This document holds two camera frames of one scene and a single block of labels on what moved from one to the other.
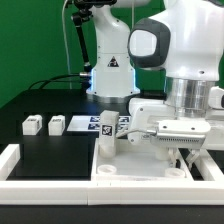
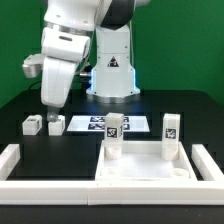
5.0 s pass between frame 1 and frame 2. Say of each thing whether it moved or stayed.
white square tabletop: moved
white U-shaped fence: stayed
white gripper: moved
